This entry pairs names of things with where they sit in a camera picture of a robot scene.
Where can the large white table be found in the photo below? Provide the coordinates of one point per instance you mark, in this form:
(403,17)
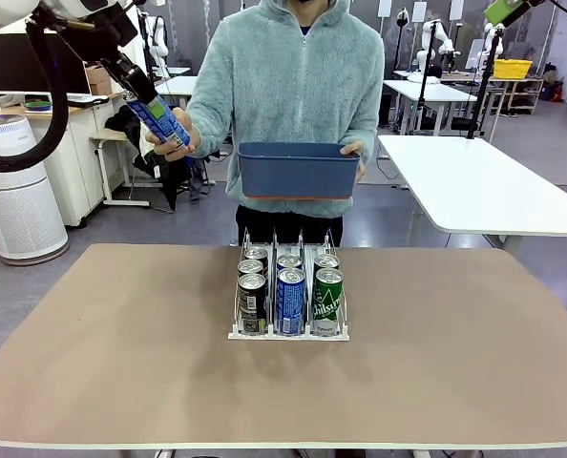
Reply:
(479,181)

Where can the green bowl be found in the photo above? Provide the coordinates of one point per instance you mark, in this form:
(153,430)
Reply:
(37,105)

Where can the person's right hand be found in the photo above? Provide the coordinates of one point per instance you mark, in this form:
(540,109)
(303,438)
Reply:
(178,153)

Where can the black tripod stand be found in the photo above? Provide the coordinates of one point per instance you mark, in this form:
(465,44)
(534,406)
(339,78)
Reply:
(426,71)
(484,81)

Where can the wooden shelf table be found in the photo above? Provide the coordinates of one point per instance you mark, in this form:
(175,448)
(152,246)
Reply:
(527,83)

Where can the black computer monitor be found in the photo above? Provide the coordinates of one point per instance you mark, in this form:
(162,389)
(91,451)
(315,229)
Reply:
(6,62)

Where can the blue beverage can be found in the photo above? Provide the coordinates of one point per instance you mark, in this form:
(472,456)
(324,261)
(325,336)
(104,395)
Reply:
(291,300)
(169,129)
(289,262)

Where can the person in teal fleece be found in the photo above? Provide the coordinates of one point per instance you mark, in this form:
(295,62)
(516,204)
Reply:
(302,95)

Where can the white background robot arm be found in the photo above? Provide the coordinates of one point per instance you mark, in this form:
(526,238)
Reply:
(496,43)
(158,43)
(429,38)

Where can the person's left forearm teal sleeve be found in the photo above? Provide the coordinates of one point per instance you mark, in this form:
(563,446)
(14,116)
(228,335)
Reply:
(364,124)

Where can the black beverage can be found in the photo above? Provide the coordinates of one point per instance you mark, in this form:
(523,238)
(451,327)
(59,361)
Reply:
(256,254)
(250,267)
(252,305)

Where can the white can dispenser rack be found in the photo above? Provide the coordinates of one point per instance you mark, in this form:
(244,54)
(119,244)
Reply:
(290,337)

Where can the person's right forearm teal sleeve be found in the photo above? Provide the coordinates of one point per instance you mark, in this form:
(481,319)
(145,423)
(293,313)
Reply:
(212,119)

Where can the person's left hand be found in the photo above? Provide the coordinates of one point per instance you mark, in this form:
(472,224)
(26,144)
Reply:
(361,160)

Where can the white air purifier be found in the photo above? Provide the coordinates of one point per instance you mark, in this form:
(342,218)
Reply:
(16,200)

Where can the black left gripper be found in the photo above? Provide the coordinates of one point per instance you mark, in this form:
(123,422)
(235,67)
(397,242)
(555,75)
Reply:
(111,33)

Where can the small tan side table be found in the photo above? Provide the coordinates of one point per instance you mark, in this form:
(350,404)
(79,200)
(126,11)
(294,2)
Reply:
(104,137)

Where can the white paper sign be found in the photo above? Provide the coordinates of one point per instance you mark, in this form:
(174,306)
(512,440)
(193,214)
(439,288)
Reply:
(456,10)

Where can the white background table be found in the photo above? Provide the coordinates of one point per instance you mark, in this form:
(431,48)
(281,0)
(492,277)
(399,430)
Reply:
(176,86)
(431,90)

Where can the white desk cabinet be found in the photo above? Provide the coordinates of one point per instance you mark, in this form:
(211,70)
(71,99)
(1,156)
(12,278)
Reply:
(78,157)

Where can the cardboard box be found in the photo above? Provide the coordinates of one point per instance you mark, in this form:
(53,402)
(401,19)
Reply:
(97,74)

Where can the green beverage can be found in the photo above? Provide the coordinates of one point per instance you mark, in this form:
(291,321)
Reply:
(326,262)
(328,305)

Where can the pile of dark jackets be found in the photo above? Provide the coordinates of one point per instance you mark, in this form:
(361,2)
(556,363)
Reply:
(119,126)

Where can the yellow plastic crate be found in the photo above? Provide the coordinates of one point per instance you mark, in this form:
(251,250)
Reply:
(512,70)

